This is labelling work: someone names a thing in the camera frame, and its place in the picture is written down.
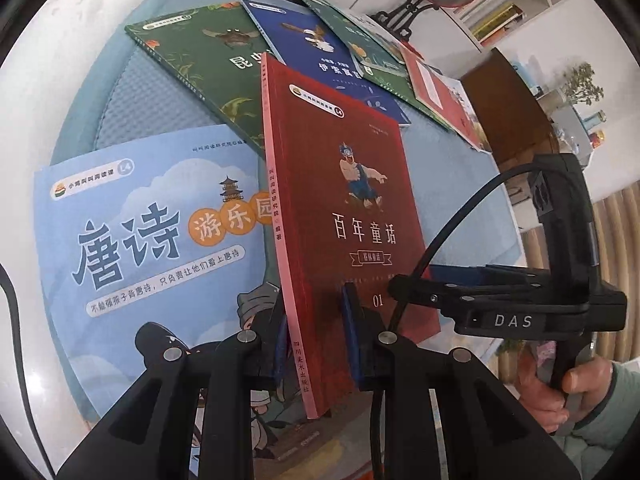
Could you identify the brown wooden cabinet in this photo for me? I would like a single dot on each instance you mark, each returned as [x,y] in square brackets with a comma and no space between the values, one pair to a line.
[505,105]

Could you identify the dark teal book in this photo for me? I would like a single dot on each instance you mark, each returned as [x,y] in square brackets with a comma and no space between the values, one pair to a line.
[345,25]

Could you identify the green leafy insect book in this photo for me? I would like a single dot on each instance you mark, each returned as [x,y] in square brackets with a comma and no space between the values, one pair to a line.
[200,70]

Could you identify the light blue box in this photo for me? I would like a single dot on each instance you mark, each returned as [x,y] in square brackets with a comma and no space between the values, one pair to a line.
[525,75]

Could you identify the teal can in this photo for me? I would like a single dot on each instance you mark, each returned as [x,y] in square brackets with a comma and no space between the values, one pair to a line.
[597,120]

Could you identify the white bookshelf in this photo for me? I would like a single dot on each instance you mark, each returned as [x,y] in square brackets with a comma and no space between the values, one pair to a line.
[530,5]

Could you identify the light blue book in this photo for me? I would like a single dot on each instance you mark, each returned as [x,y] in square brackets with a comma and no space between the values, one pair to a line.
[125,220]

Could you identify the small flowering plant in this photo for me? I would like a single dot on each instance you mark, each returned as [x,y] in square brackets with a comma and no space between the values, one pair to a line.
[585,82]

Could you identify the light blue textured mat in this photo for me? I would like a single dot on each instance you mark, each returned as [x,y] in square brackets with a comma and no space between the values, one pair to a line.
[450,175]

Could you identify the red and white book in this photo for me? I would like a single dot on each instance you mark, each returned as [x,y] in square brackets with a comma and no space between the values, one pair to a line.
[425,85]

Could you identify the row of shelved books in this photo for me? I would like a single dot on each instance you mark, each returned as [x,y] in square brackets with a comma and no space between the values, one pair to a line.
[490,15]

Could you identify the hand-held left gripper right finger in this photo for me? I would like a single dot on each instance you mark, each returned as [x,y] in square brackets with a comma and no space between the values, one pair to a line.
[350,340]

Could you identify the striped beige curtain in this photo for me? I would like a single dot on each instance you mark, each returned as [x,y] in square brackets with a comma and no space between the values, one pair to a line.
[615,240]

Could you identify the blue book with bird print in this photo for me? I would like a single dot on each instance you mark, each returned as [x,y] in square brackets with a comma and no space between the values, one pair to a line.
[300,45]

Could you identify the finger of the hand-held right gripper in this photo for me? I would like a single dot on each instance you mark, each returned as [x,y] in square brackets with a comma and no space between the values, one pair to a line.
[425,292]
[475,275]

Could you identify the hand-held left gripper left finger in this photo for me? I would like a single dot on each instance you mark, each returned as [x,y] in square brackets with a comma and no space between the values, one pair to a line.
[279,355]

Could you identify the person's right hand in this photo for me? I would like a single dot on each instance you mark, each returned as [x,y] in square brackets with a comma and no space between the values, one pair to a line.
[590,380]

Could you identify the orange toy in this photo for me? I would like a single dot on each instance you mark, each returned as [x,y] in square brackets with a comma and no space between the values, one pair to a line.
[597,138]

